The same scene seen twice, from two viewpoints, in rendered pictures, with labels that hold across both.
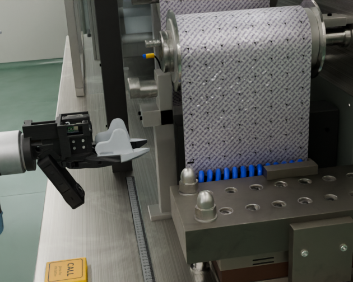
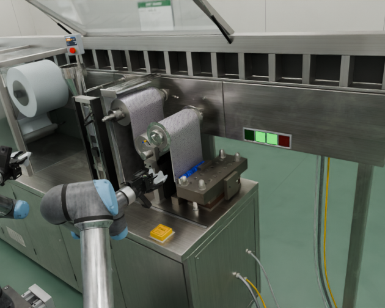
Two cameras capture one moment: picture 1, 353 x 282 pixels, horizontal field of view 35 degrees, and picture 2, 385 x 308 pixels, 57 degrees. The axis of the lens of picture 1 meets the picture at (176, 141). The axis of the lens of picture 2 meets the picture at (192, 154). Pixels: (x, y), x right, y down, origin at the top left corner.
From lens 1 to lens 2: 1.04 m
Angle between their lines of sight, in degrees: 39
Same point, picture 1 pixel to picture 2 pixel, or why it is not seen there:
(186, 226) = (201, 192)
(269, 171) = (201, 167)
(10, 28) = not seen: outside the picture
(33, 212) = not seen: outside the picture
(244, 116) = (186, 152)
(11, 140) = (129, 190)
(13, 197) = not seen: outside the picture
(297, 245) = (228, 185)
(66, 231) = (133, 223)
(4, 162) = (131, 199)
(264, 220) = (218, 181)
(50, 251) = (139, 231)
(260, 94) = (189, 143)
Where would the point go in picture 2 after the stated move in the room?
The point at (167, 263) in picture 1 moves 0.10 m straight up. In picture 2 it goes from (184, 213) to (181, 195)
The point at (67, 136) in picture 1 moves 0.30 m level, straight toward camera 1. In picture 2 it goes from (147, 180) to (207, 196)
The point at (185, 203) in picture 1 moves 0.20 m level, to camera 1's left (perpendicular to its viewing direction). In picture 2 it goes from (190, 187) to (157, 207)
